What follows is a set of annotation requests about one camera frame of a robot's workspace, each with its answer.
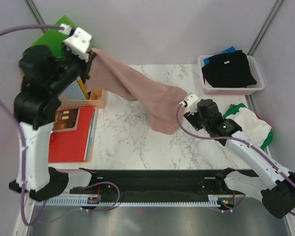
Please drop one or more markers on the green plastic folder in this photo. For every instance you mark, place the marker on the green plastic folder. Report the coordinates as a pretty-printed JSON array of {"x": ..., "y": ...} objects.
[{"x": 50, "y": 42}]

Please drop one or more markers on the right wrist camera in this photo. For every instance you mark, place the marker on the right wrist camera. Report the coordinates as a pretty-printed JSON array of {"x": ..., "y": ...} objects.
[{"x": 190, "y": 102}]

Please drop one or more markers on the pink file rack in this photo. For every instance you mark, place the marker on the pink file rack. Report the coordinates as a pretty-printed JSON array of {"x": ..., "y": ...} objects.
[{"x": 67, "y": 103}]

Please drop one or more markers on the pink t shirt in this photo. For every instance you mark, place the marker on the pink t shirt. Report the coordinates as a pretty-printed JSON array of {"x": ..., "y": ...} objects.
[{"x": 160, "y": 100}]

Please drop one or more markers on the white laundry basket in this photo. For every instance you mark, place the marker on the white laundry basket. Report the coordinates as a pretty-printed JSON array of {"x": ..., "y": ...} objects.
[{"x": 255, "y": 72}]

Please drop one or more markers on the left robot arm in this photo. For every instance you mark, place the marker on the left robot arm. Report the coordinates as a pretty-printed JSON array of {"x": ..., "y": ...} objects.
[{"x": 45, "y": 78}]

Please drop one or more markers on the brown book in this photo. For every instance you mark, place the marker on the brown book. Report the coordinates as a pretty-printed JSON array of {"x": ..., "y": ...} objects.
[{"x": 66, "y": 120}]

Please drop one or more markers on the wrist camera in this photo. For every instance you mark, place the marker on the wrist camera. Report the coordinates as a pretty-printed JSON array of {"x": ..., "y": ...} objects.
[
  {"x": 190, "y": 102},
  {"x": 78, "y": 41}
]

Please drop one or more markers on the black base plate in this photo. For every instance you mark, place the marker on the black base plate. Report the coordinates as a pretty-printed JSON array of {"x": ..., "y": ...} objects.
[{"x": 157, "y": 184}]

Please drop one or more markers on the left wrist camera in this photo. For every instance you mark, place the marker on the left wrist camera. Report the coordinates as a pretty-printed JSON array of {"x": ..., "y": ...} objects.
[{"x": 78, "y": 41}]

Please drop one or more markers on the yellow folder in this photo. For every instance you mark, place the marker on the yellow folder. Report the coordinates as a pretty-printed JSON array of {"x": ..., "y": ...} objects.
[{"x": 82, "y": 87}]

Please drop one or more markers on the green t shirt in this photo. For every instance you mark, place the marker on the green t shirt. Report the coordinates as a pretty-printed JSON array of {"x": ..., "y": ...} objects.
[{"x": 233, "y": 109}]

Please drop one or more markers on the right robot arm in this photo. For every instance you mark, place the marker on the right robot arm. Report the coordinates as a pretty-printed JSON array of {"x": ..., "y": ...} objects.
[{"x": 274, "y": 184}]

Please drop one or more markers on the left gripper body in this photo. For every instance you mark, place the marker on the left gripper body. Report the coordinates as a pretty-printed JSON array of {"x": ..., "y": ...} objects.
[{"x": 84, "y": 66}]

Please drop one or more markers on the black t shirt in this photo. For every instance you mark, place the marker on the black t shirt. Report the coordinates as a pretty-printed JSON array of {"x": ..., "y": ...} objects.
[{"x": 228, "y": 70}]

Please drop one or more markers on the red folder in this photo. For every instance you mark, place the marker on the red folder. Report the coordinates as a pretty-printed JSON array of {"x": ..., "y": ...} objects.
[{"x": 73, "y": 146}]

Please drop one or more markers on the orange desk organizer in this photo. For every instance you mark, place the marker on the orange desk organizer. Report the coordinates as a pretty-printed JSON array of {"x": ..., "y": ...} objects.
[{"x": 98, "y": 98}]

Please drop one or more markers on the blue clipboard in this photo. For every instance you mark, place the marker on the blue clipboard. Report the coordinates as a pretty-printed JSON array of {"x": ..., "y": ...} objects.
[{"x": 74, "y": 92}]

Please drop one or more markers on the white cable duct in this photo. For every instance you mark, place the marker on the white cable duct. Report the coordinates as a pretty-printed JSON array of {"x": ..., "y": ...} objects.
[{"x": 80, "y": 200}]

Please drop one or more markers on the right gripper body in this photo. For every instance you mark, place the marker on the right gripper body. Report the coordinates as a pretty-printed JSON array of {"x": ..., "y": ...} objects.
[{"x": 194, "y": 120}]

